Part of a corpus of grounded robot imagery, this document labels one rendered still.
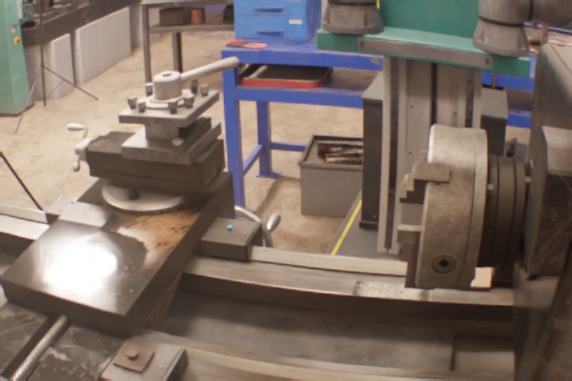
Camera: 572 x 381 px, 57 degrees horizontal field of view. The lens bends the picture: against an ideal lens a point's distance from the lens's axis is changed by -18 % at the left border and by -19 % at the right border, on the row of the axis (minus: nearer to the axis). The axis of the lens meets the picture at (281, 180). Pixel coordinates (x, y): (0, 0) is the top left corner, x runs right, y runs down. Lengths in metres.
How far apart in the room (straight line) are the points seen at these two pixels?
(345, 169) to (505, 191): 2.17
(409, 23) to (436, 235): 1.14
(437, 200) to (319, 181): 2.25
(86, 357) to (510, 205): 0.72
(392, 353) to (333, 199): 1.95
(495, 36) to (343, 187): 1.59
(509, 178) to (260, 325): 0.64
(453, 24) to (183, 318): 1.16
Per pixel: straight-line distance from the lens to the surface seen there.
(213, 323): 1.29
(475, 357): 1.23
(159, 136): 1.28
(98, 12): 6.18
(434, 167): 0.83
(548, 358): 0.83
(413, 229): 0.94
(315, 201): 3.10
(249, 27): 2.97
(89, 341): 1.05
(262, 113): 3.40
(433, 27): 1.87
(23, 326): 1.12
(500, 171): 0.89
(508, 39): 1.70
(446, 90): 2.01
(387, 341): 1.23
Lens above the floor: 1.54
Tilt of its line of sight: 26 degrees down
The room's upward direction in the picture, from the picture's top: 2 degrees counter-clockwise
